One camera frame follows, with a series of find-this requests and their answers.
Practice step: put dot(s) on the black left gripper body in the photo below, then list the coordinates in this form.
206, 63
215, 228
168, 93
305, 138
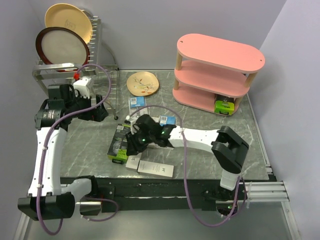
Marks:
82, 103

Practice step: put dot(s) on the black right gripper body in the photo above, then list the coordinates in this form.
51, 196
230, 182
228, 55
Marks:
140, 140

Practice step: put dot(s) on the blue razor blister pack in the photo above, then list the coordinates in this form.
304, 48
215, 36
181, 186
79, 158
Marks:
136, 102
167, 120

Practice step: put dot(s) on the black green razor box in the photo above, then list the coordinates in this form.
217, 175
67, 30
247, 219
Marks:
117, 151
224, 105

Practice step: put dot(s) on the pink three-tier shelf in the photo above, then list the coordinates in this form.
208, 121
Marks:
207, 66

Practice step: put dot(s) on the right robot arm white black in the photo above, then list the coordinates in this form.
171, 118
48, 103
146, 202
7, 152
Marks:
228, 147

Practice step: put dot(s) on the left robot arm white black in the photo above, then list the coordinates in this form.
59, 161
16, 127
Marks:
46, 198

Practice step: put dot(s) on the white razor box slanted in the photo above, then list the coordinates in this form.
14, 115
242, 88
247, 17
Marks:
133, 162

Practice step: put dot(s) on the white razor box bottom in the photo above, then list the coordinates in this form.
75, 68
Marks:
155, 169

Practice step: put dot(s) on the metal dish rack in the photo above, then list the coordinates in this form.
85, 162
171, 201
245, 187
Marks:
66, 71

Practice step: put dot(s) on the floral wooden plate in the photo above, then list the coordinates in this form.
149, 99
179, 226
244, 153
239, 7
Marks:
142, 84

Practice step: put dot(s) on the brown rimmed white plate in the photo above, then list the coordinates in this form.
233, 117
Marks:
59, 45

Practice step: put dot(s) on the beige plate in rack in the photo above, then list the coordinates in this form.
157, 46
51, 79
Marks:
68, 16

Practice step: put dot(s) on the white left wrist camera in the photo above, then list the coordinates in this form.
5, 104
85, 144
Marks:
83, 87

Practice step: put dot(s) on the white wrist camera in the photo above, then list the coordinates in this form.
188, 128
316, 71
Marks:
83, 87
131, 120

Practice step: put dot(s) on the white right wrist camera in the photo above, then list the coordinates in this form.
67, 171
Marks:
131, 120

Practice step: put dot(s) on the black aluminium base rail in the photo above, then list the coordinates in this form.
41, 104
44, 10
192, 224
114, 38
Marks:
139, 194

